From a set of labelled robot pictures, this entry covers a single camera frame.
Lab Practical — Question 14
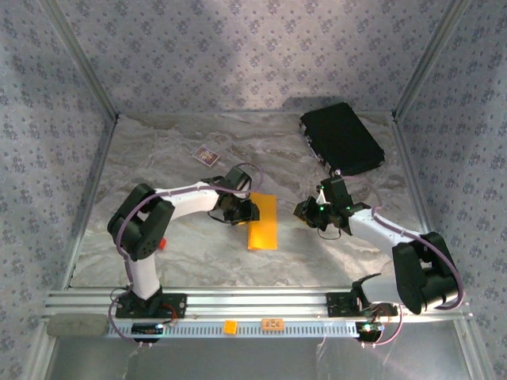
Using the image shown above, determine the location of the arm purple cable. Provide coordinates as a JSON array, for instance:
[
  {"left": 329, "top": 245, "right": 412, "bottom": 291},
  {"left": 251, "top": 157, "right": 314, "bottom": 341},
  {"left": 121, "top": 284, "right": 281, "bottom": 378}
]
[
  {"left": 107, "top": 161, "right": 265, "bottom": 349},
  {"left": 338, "top": 173, "right": 465, "bottom": 349}
]

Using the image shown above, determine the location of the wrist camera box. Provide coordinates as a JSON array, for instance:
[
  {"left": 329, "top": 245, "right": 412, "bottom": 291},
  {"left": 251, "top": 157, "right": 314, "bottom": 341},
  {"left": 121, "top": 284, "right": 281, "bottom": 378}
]
[
  {"left": 316, "top": 177, "right": 352, "bottom": 211},
  {"left": 224, "top": 165, "right": 254, "bottom": 192}
]

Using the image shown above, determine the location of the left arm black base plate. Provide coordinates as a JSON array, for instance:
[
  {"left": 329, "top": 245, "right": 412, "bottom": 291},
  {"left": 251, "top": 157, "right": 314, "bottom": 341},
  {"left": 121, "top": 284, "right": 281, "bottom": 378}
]
[{"left": 114, "top": 292, "right": 188, "bottom": 320}]

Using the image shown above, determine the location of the black hard case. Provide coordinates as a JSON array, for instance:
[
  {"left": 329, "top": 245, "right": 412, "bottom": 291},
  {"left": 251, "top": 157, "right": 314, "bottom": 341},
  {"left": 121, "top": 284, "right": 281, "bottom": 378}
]
[{"left": 299, "top": 101, "right": 386, "bottom": 177}]

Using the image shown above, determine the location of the slotted grey cable duct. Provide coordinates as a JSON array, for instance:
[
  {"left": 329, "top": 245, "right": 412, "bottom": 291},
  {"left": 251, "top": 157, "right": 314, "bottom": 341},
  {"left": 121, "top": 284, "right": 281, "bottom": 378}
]
[{"left": 106, "top": 319, "right": 381, "bottom": 338}]

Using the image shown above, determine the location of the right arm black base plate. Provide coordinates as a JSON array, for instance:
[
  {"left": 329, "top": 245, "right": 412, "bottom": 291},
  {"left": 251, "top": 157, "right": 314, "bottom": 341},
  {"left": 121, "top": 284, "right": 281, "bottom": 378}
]
[{"left": 325, "top": 291, "right": 399, "bottom": 317}]

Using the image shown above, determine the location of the left gripper thin black cable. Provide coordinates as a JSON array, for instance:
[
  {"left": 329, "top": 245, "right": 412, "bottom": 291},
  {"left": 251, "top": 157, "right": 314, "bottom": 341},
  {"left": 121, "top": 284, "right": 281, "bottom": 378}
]
[{"left": 208, "top": 208, "right": 234, "bottom": 226}]

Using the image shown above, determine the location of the grey foam block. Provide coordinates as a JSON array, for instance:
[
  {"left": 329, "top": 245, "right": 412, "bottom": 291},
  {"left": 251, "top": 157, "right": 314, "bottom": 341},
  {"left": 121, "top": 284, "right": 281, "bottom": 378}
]
[{"left": 46, "top": 313, "right": 110, "bottom": 339}]

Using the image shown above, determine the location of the small picture card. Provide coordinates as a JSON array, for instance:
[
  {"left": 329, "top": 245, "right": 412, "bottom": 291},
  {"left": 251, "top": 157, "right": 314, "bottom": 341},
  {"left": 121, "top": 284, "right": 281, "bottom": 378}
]
[{"left": 192, "top": 144, "right": 221, "bottom": 168}]

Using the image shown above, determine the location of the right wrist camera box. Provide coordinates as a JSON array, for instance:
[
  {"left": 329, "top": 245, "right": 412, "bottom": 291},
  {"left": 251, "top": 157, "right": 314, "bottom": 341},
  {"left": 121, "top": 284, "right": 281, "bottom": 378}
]
[{"left": 316, "top": 177, "right": 352, "bottom": 211}]

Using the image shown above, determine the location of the wide aluminium mounting rail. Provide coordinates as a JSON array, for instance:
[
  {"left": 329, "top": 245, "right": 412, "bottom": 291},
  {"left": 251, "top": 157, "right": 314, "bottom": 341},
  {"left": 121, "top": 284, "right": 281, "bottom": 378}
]
[{"left": 43, "top": 287, "right": 475, "bottom": 320}]

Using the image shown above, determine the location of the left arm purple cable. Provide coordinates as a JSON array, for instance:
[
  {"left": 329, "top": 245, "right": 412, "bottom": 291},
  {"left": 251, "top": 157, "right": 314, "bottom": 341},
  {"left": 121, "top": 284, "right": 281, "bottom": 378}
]
[{"left": 107, "top": 161, "right": 265, "bottom": 349}]

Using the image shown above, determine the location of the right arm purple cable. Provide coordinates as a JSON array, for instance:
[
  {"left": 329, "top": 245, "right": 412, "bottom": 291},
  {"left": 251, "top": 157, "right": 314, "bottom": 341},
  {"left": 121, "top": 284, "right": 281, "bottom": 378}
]
[{"left": 338, "top": 173, "right": 465, "bottom": 349}]

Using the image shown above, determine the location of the aluminium frame post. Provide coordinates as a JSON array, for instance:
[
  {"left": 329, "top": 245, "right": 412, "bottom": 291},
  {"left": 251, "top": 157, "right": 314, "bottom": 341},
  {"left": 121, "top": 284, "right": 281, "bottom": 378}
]
[
  {"left": 41, "top": 0, "right": 120, "bottom": 120},
  {"left": 394, "top": 0, "right": 475, "bottom": 120}
]

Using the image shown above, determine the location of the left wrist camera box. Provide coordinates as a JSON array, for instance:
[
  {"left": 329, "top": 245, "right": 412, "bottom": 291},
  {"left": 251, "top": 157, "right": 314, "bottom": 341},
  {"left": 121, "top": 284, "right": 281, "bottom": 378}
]
[{"left": 224, "top": 165, "right": 254, "bottom": 192}]

